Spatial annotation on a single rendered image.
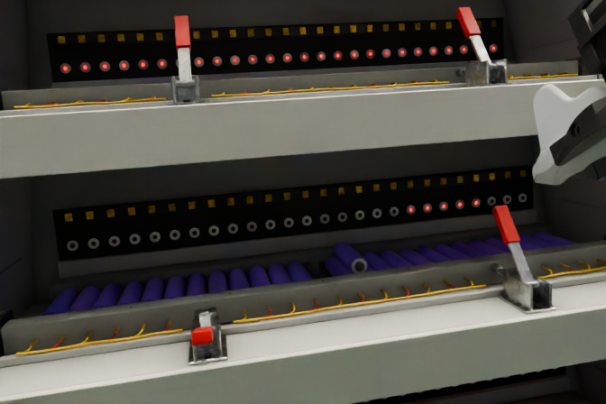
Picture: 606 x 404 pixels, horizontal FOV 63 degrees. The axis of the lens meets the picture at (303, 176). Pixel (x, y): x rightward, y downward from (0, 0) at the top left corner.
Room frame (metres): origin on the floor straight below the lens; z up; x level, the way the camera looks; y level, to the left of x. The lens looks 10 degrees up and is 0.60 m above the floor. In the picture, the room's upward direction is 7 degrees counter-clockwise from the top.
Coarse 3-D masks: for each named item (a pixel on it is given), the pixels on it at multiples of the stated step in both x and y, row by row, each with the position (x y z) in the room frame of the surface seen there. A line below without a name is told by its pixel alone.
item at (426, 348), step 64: (128, 256) 0.52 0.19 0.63; (192, 256) 0.53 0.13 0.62; (0, 320) 0.40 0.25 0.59; (384, 320) 0.42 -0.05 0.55; (448, 320) 0.41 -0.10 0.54; (512, 320) 0.41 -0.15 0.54; (576, 320) 0.42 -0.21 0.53; (0, 384) 0.36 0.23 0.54; (64, 384) 0.35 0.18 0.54; (128, 384) 0.35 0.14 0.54; (192, 384) 0.36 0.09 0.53; (256, 384) 0.37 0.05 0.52; (320, 384) 0.38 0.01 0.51; (384, 384) 0.39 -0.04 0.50; (448, 384) 0.41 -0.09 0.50
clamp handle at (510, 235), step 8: (496, 208) 0.44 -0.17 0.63; (504, 208) 0.44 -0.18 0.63; (496, 216) 0.45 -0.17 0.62; (504, 216) 0.44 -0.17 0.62; (504, 224) 0.44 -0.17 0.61; (512, 224) 0.44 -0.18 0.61; (504, 232) 0.44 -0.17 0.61; (512, 232) 0.44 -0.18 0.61; (504, 240) 0.44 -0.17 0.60; (512, 240) 0.44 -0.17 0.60; (512, 248) 0.43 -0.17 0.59; (520, 248) 0.44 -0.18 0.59; (512, 256) 0.43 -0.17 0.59; (520, 256) 0.43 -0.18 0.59; (520, 264) 0.43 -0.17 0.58; (520, 272) 0.43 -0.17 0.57; (528, 272) 0.43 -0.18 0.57; (528, 280) 0.43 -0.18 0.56
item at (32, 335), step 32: (544, 256) 0.49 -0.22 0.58; (576, 256) 0.49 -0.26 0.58; (256, 288) 0.44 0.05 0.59; (288, 288) 0.44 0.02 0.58; (320, 288) 0.44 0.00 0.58; (352, 288) 0.45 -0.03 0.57; (384, 288) 0.46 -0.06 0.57; (416, 288) 0.46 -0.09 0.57; (448, 288) 0.47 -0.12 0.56; (32, 320) 0.40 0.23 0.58; (64, 320) 0.40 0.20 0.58; (96, 320) 0.41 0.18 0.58; (128, 320) 0.41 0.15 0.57; (160, 320) 0.42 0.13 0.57; (224, 320) 0.43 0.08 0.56; (256, 320) 0.42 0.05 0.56; (32, 352) 0.38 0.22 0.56
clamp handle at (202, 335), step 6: (204, 318) 0.37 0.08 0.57; (210, 318) 0.37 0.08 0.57; (204, 324) 0.37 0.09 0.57; (210, 324) 0.38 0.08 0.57; (198, 330) 0.31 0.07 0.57; (204, 330) 0.31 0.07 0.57; (210, 330) 0.31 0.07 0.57; (192, 336) 0.31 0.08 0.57; (198, 336) 0.31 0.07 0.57; (204, 336) 0.31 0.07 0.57; (210, 336) 0.31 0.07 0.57; (192, 342) 0.31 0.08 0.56; (198, 342) 0.31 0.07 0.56; (204, 342) 0.31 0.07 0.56; (210, 342) 0.31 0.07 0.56
